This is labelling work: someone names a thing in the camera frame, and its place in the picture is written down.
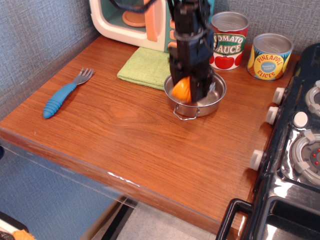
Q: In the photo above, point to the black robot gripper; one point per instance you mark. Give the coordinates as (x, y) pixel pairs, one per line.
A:
(190, 57)

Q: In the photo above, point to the orange toy half fruit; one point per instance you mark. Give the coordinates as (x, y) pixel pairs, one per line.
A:
(182, 90)

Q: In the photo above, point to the green folded towel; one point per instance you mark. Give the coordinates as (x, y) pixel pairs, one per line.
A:
(146, 67)

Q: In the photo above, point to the small steel pot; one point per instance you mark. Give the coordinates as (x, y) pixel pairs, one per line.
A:
(203, 107)

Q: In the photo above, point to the teal toy microwave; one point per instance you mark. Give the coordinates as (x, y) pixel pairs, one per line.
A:
(158, 33)

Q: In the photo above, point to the tomato sauce toy can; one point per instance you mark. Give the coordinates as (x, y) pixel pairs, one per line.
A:
(231, 34)

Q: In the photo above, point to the orange microwave turntable plate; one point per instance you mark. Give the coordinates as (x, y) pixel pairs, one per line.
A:
(134, 19)

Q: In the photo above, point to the pineapple slices toy can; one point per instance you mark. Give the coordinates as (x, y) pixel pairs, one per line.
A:
(269, 56)

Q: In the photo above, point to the white stove knob middle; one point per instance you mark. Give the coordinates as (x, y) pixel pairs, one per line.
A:
(271, 115)

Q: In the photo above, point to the white stove knob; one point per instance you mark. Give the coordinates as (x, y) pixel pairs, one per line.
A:
(278, 95)
(271, 115)
(256, 159)

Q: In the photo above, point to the white stove knob rear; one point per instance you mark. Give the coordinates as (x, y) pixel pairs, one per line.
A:
(278, 95)

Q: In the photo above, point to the white stove knob front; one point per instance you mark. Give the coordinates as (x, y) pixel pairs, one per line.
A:
(256, 159)

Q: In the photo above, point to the white round stove button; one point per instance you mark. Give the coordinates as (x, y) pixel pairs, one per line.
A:
(300, 119)

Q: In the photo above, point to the grey rear stove burner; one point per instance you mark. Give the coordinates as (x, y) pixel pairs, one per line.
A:
(313, 107)

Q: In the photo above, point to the grey stove burner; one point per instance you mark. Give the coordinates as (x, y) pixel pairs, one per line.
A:
(305, 156)
(313, 107)

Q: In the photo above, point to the grey front stove burner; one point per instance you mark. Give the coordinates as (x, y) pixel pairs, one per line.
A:
(305, 156)

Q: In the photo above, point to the black toy stove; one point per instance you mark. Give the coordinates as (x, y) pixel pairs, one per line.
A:
(286, 206)

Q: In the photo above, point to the orange fuzzy object corner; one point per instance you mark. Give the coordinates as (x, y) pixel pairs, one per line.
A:
(22, 235)

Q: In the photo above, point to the blue handled toy fork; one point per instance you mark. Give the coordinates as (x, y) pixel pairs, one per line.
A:
(56, 101)

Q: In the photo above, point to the black oven door handle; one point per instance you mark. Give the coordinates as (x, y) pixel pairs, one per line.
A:
(235, 205)

